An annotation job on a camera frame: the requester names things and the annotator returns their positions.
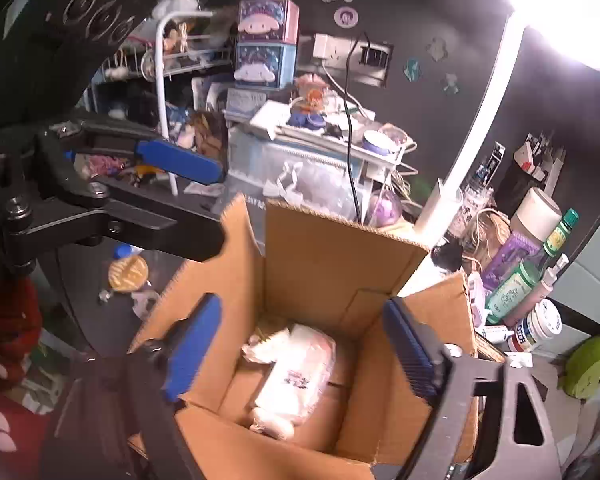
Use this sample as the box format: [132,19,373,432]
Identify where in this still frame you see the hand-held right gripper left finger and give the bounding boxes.
[125,292,223,480]

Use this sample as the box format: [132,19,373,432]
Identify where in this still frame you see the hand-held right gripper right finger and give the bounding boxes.
[382,296,563,480]

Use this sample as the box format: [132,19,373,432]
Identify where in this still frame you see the purple round jar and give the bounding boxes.
[362,130,397,157]

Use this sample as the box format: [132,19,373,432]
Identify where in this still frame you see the round orange patterned lid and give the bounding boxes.
[108,254,149,292]

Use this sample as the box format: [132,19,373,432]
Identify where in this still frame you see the purple rectangular box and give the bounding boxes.
[481,231,539,292]

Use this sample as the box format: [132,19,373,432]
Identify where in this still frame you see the orange haired figurine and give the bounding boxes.
[291,73,332,129]

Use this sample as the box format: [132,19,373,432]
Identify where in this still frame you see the metal wall socket plate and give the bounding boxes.
[352,41,394,87]

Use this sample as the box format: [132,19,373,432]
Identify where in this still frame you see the white cylinder container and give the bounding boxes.
[510,187,563,237]

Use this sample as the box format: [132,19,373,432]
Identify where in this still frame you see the purple transparent globe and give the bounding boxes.
[365,189,404,229]

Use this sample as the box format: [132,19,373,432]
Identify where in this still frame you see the black power cable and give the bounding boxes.
[344,31,374,222]

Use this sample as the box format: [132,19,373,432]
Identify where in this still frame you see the blue cartoon storage box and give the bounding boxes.
[233,41,297,92]

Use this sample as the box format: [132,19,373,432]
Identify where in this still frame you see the white wall power outlet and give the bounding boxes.
[312,33,354,69]

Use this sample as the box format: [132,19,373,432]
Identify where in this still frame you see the clear plastic drawer unit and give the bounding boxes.
[226,126,377,222]

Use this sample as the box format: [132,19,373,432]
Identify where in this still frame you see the black pen holder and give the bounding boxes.
[496,131,567,207]

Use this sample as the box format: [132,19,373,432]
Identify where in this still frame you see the pink cartoon storage box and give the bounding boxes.
[237,0,301,46]

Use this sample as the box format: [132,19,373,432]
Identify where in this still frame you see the green plush toy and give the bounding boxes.
[557,324,600,401]

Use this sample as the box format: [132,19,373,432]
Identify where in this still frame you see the dark green glass bottle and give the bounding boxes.
[522,208,580,272]

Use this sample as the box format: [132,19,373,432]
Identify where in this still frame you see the red cloth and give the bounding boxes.
[0,275,44,387]

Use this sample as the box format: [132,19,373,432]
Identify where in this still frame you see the brown cardboard box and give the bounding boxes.
[127,192,481,480]

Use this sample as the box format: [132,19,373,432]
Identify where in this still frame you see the white jar blue label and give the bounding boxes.
[509,298,564,354]

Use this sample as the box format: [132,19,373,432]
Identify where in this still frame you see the white plastic bag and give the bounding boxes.
[242,324,338,441]

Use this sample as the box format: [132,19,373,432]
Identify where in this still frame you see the light green plastic bottle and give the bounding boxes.
[484,260,542,324]

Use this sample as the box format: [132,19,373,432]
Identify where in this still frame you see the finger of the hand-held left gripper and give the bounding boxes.
[35,119,227,187]
[4,157,227,273]

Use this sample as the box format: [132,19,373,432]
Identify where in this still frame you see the white wire rack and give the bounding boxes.
[94,9,237,197]

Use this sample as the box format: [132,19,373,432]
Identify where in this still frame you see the white desk lamp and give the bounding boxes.
[412,0,600,237]

